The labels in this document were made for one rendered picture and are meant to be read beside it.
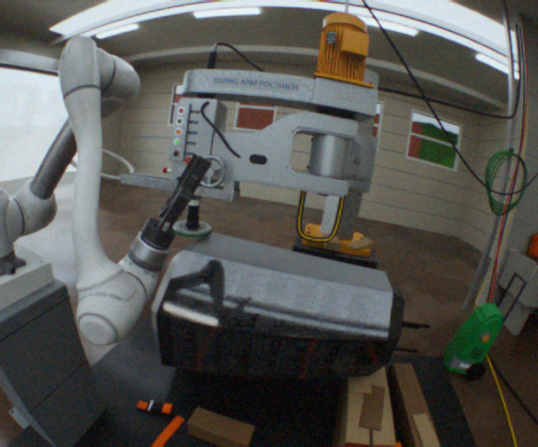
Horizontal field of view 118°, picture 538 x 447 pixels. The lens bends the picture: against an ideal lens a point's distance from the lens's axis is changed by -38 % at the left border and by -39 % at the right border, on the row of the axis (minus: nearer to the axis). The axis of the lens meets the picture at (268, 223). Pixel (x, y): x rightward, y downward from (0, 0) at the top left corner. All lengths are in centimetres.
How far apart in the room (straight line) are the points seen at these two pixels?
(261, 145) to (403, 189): 664
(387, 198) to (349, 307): 651
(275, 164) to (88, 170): 85
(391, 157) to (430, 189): 150
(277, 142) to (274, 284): 63
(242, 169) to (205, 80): 48
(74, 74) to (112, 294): 49
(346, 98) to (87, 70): 101
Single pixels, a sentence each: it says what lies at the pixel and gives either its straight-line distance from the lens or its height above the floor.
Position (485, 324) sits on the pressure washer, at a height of 49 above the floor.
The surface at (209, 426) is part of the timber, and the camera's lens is 135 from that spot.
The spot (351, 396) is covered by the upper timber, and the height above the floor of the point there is 25.
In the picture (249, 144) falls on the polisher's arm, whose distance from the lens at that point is 122.
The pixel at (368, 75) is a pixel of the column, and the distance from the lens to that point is 199.
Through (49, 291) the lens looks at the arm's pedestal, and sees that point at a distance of 105.
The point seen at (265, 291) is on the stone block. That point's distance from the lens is 112.
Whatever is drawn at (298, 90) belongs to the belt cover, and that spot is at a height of 162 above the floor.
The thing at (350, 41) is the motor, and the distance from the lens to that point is 129.
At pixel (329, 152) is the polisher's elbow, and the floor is 136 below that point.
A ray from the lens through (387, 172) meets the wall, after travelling 746.
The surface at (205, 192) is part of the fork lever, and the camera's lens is 132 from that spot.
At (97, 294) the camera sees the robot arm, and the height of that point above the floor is 106.
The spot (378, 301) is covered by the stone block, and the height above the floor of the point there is 78.
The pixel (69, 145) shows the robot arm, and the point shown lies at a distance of 92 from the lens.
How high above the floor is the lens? 131
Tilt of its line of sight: 15 degrees down
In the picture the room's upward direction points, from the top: 8 degrees clockwise
